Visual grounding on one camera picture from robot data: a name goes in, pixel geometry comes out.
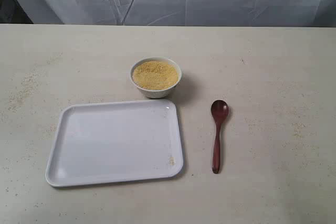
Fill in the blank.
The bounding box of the dark red wooden spoon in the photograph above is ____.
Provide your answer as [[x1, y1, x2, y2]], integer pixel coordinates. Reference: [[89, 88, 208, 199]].
[[211, 100, 229, 174]]

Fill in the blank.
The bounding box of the beige food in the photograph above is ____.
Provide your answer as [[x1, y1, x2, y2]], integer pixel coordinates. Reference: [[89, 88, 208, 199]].
[[132, 61, 179, 90]]

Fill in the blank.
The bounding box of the white ceramic bowl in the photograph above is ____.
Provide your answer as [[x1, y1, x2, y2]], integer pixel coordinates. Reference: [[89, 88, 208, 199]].
[[130, 57, 182, 99]]

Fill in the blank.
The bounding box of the white rectangular plastic tray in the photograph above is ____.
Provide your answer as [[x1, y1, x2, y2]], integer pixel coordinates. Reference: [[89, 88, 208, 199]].
[[45, 99, 184, 187]]

